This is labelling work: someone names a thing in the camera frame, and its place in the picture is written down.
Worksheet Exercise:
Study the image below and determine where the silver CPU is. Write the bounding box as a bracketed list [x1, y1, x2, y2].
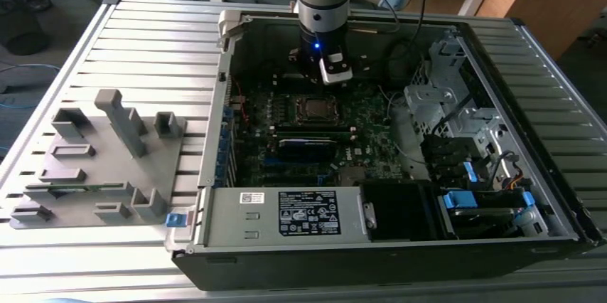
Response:
[302, 98, 333, 119]

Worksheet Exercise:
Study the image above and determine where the metal socket cover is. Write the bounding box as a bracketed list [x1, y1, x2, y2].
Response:
[296, 95, 341, 125]

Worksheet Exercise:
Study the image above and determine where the grey case latch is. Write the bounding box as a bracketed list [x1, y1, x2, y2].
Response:
[215, 9, 241, 50]

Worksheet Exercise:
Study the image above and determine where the silver metal drive cage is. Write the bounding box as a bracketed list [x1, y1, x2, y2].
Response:
[401, 29, 520, 190]

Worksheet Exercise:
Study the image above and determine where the green motherboard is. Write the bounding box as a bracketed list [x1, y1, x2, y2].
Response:
[225, 74, 430, 189]

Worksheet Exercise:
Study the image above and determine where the black graphics card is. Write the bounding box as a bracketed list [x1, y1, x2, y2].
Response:
[276, 137, 341, 164]

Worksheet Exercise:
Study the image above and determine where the finned chipset heatsink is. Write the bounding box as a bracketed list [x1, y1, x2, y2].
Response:
[338, 166, 368, 184]

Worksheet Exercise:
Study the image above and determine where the black disk bay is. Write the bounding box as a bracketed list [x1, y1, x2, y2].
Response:
[418, 134, 480, 185]

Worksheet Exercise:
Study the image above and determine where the wooden cabinet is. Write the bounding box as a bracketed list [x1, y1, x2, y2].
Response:
[476, 0, 607, 64]

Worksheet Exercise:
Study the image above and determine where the black plastic fan shroud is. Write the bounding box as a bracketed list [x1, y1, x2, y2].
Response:
[358, 181, 448, 243]

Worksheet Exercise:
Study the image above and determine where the hard disk in blue carrier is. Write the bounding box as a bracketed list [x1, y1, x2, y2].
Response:
[436, 190, 542, 240]

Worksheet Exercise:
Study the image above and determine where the silver power supply unit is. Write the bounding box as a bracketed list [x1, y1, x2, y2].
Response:
[187, 185, 376, 248]

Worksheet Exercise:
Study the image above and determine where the grey parts rack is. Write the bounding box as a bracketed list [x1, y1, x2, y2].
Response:
[7, 88, 189, 230]

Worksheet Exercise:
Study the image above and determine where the blue case latch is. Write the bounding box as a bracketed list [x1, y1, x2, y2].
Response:
[163, 212, 187, 229]

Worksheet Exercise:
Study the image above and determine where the green RAM stick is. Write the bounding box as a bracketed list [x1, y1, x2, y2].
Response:
[25, 181, 125, 198]

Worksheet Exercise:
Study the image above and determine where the black round bin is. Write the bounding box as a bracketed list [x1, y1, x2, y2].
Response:
[2, 11, 54, 57]

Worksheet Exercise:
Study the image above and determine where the black PC case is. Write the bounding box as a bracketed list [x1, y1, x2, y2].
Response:
[162, 8, 607, 292]

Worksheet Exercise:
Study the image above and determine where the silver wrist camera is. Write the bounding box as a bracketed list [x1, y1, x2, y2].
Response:
[318, 51, 356, 86]

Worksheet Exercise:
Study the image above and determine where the looped black case cable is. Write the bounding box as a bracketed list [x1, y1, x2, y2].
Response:
[384, 38, 424, 85]

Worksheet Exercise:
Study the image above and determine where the blue disk carrier handle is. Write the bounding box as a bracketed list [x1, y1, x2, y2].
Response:
[460, 161, 478, 184]

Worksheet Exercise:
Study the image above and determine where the black disk wire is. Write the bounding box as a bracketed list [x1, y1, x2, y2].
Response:
[490, 150, 518, 185]

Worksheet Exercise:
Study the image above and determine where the orange yellow wire bundle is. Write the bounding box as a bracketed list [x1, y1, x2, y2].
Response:
[504, 174, 528, 191]

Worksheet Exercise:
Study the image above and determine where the pale blue floor cable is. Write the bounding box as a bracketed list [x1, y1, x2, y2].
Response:
[0, 62, 63, 110]

